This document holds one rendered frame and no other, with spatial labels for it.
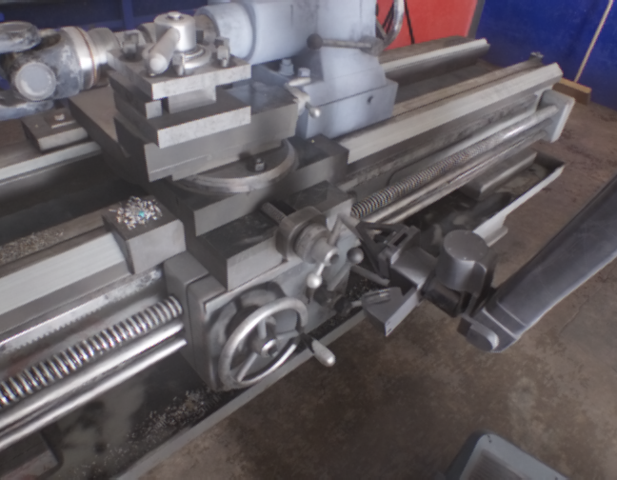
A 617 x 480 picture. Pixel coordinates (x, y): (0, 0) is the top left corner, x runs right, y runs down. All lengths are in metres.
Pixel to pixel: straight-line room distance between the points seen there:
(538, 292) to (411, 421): 1.13
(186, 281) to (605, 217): 0.63
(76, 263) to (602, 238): 0.75
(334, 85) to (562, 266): 0.78
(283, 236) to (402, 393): 1.02
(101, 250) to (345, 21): 0.76
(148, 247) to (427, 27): 3.15
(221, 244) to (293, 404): 0.92
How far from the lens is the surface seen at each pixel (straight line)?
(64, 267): 0.86
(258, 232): 0.81
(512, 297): 0.60
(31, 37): 0.89
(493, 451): 1.38
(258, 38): 1.05
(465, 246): 0.62
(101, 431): 1.16
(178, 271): 0.86
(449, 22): 3.70
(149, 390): 1.19
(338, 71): 1.19
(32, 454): 1.10
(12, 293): 0.85
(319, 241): 0.79
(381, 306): 0.66
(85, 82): 0.92
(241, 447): 1.54
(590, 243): 0.52
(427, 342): 1.86
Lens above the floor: 1.39
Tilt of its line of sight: 40 degrees down
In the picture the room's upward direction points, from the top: 6 degrees clockwise
